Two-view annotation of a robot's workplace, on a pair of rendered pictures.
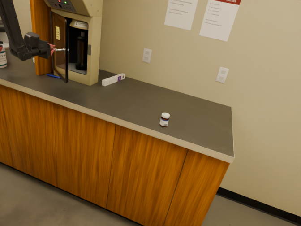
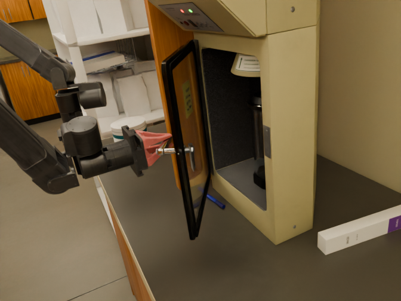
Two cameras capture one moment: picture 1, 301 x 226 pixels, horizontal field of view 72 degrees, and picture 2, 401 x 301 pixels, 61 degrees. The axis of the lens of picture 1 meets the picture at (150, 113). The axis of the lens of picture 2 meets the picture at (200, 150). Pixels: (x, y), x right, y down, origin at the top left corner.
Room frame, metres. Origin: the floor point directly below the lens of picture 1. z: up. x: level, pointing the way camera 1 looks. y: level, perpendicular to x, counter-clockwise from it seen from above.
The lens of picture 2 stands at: (0.92, 0.06, 1.49)
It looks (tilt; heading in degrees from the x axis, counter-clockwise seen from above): 25 degrees down; 54
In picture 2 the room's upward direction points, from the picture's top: 8 degrees counter-clockwise
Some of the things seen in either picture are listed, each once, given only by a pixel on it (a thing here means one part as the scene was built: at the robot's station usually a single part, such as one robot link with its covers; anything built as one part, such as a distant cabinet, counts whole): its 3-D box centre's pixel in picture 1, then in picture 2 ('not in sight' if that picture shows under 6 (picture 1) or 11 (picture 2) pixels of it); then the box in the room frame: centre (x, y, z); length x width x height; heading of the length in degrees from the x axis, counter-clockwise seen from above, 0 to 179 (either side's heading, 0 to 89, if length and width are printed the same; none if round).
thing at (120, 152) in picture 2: (40, 49); (121, 154); (1.18, 0.70, 1.20); 0.07 x 0.07 x 0.10; 77
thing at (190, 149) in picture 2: not in sight; (190, 157); (1.28, 0.60, 1.18); 0.02 x 0.02 x 0.06; 42
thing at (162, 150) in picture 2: (57, 48); (172, 144); (1.28, 0.65, 1.20); 0.10 x 0.05 x 0.03; 42
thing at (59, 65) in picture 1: (58, 47); (191, 134); (1.35, 0.68, 1.19); 0.30 x 0.01 x 0.40; 42
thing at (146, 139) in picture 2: (49, 48); (152, 146); (1.25, 0.69, 1.20); 0.09 x 0.07 x 0.07; 167
